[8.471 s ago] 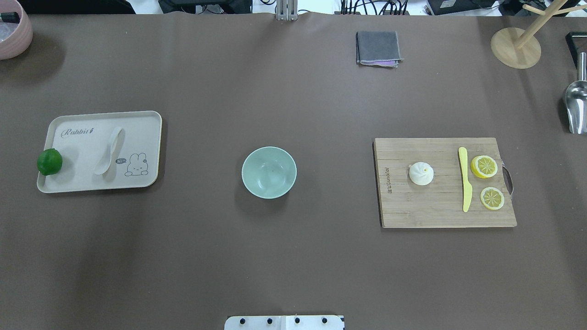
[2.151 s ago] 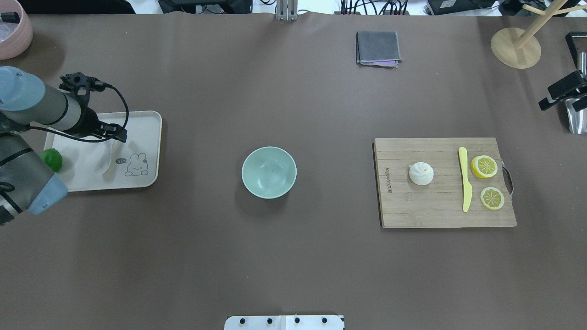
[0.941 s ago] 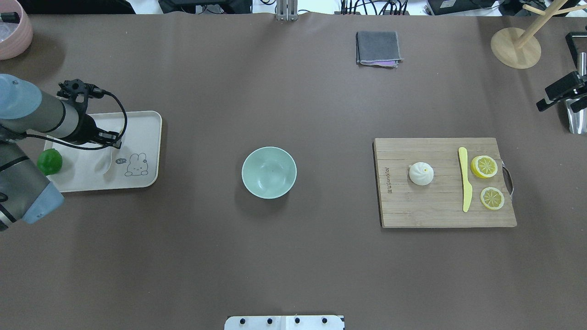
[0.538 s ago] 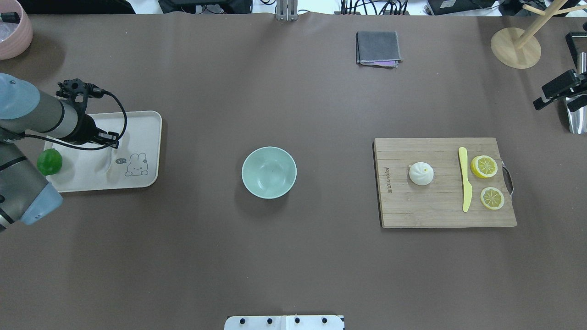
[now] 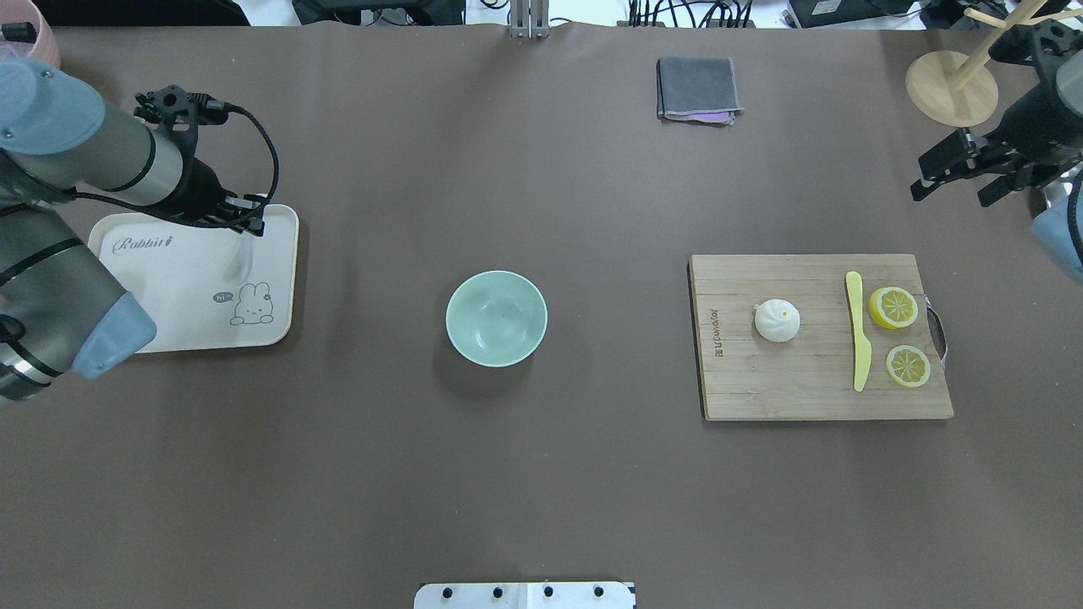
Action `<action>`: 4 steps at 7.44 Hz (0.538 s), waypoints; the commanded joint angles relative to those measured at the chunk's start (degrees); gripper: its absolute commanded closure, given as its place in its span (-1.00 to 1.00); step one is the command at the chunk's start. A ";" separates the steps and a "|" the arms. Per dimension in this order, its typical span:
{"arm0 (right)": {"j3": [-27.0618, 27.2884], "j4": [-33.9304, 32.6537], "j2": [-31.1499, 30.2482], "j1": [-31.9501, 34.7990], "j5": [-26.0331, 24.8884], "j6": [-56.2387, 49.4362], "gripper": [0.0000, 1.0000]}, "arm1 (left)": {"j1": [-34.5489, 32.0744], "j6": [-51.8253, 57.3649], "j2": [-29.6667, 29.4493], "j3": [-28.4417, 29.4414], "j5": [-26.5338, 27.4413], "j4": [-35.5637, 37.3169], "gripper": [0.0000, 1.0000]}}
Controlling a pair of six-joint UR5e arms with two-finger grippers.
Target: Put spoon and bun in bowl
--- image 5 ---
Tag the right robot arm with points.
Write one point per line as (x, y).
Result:
(1064, 72)

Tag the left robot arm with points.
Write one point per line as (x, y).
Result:
(62, 141)

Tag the yellow plastic knife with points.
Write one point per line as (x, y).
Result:
(853, 283)

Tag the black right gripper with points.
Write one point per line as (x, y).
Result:
(1034, 118)

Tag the white steamed bun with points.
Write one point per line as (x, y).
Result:
(777, 320)

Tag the pink bowl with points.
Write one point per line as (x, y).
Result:
(37, 41)

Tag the mint green bowl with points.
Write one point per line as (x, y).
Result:
(496, 319)

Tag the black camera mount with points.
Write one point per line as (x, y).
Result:
(1022, 43)
(173, 105)

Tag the lemon slice thin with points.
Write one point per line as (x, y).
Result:
(908, 366)

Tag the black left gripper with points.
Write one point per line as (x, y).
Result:
(200, 191)

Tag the white ceramic spoon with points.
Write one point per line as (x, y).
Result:
(239, 263)

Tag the aluminium frame post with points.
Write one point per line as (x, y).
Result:
(529, 19)

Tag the grey folded cloth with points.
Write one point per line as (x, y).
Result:
(697, 90)

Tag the bamboo cutting board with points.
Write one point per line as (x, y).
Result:
(743, 377)

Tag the lemon slice thick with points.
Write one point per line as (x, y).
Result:
(893, 308)

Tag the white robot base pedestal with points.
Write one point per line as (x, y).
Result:
(540, 594)

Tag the cream rabbit print tray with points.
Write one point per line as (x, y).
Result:
(175, 273)

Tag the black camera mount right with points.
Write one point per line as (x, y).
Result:
(1022, 43)

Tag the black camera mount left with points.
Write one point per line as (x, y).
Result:
(173, 105)

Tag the wooden cup tree stand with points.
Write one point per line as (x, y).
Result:
(957, 89)

